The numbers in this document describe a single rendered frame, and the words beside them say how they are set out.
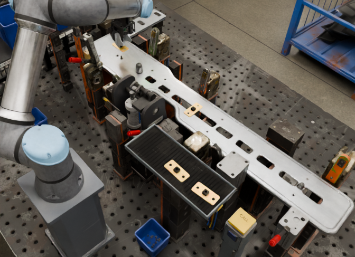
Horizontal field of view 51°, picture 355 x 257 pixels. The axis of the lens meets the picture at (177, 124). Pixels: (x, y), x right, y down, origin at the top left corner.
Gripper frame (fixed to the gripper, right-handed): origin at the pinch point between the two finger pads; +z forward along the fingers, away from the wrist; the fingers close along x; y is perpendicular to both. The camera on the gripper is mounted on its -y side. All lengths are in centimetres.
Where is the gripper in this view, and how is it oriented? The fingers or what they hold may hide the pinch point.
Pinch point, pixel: (120, 43)
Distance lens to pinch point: 178.7
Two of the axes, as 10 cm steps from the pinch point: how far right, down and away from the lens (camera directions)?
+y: 7.1, 5.5, -4.3
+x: 7.0, -5.3, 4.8
